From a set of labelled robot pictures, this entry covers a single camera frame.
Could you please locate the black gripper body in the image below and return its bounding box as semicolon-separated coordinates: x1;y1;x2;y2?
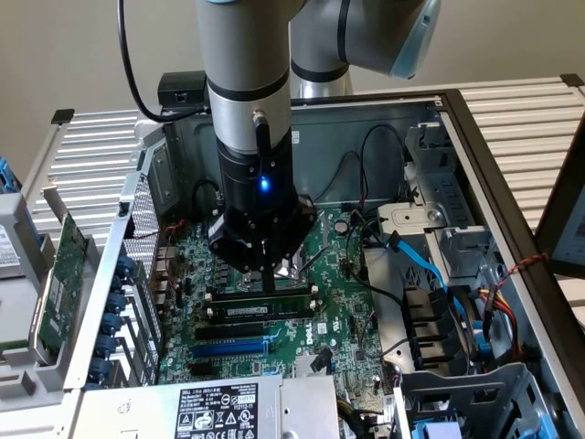
217;135;298;240

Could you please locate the green RAM memory stick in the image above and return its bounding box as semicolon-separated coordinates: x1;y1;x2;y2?
204;284;320;305

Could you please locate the silver socket cover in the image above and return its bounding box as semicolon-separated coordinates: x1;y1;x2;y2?
310;209;331;266

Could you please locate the silver locking lever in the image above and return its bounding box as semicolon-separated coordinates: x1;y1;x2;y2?
299;244;332;278

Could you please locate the CPU socket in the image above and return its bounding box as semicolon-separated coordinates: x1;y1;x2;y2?
235;253;306;290

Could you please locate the green motherboard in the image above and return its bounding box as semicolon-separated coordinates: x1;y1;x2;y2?
157;208;388;403

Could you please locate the silver rear port block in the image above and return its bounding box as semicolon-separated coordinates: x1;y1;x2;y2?
152;245;178;308

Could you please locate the long black expansion slot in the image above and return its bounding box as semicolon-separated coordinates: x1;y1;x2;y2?
195;322;265;343

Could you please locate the blue expansion slot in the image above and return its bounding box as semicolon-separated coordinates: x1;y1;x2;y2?
191;337;270;361

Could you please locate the open PC case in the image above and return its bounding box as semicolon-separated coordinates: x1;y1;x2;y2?
63;89;585;439

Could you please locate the silver drive cage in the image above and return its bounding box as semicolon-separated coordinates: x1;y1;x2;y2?
377;122;499;294

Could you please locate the black box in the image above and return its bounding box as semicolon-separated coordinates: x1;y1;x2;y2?
156;70;208;105

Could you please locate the silver chipset heatsink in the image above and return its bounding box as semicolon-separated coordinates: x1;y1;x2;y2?
293;352;334;377

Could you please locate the black angled connector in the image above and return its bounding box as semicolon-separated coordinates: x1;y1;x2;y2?
309;346;333;374

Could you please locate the black fan shroud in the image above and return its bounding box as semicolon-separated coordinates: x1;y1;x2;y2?
400;284;479;372

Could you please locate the green graphics card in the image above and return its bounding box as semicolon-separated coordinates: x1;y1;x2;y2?
27;185;92;365

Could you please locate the silver power supply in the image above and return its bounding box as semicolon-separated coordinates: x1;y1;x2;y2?
63;372;342;439

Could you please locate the silver disk drive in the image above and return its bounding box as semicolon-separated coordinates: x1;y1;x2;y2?
0;222;24;281

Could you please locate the grey parts rack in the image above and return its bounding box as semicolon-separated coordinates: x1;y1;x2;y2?
0;190;109;408

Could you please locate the blue plastic piece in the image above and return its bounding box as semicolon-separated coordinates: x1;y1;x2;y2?
0;155;23;196

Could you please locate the black framed panel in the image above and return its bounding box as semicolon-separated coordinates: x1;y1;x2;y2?
533;116;585;275

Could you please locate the grey disk bay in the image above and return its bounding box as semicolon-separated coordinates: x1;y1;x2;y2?
392;361;566;439

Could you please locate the black wire with plug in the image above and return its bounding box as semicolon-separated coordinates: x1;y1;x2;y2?
192;179;223;219

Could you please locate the black gripper connector cable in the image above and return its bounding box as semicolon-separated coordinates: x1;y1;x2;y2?
252;108;271;177

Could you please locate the thin red wire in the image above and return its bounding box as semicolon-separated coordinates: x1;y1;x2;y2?
159;220;187;241

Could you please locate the black looped wire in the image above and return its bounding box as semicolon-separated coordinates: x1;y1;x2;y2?
358;123;409;207
314;149;367;207

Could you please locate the blue SATA wire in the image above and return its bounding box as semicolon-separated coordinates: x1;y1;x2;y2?
386;230;465;330

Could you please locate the black SATA wire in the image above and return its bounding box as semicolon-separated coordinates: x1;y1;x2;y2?
345;208;406;306

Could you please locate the black yellow wire bundle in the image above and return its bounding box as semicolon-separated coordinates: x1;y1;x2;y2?
336;396;399;439

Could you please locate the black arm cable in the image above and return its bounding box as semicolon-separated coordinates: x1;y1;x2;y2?
116;0;212;123

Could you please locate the coloured power wire bundle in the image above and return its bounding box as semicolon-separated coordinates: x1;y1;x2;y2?
477;282;525;362

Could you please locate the red black twisted wire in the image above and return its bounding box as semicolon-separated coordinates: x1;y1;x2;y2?
496;252;549;290

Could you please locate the blue drive rail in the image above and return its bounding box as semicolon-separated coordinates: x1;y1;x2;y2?
412;419;463;439

